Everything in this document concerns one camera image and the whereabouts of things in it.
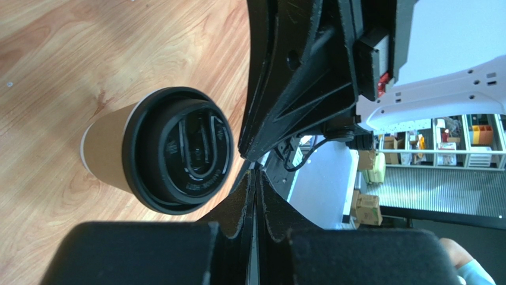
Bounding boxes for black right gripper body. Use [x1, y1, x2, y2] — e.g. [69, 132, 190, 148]
[350, 0, 417, 101]

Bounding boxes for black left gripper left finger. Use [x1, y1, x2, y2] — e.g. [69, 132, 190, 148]
[42, 170, 255, 284]

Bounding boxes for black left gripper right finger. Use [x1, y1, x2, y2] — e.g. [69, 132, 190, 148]
[256, 171, 460, 284]

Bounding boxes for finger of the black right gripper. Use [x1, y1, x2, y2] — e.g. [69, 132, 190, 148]
[238, 1, 358, 161]

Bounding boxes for brown paper coffee cup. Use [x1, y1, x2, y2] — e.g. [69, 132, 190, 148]
[80, 86, 235, 216]

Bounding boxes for black plastic cup lid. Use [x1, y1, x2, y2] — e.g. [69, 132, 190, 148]
[122, 87, 234, 215]

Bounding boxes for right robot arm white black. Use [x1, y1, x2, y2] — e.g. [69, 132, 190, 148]
[238, 1, 505, 161]

